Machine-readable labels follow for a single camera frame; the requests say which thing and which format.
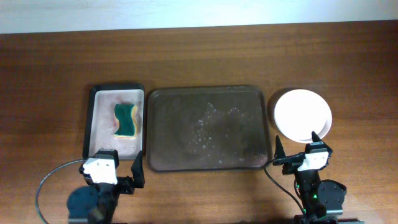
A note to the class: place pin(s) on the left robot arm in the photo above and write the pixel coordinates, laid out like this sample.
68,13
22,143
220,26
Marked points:
96,202

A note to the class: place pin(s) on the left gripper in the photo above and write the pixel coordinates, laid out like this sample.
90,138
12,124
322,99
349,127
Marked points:
127,184

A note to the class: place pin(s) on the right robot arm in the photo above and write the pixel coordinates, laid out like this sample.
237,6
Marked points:
321,201

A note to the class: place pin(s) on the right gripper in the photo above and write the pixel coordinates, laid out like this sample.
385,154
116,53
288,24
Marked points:
290,168

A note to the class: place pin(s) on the white plate front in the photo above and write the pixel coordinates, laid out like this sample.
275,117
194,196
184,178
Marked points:
301,131

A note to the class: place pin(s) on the green and yellow sponge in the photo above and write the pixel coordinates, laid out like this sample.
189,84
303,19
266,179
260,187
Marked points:
125,118

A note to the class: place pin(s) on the large brown serving tray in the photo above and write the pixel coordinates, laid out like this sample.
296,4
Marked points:
207,128

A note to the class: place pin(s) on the white plate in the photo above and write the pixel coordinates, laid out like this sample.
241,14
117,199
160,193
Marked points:
301,131
301,105

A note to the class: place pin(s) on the small black water tray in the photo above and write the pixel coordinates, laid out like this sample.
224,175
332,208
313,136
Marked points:
102,123

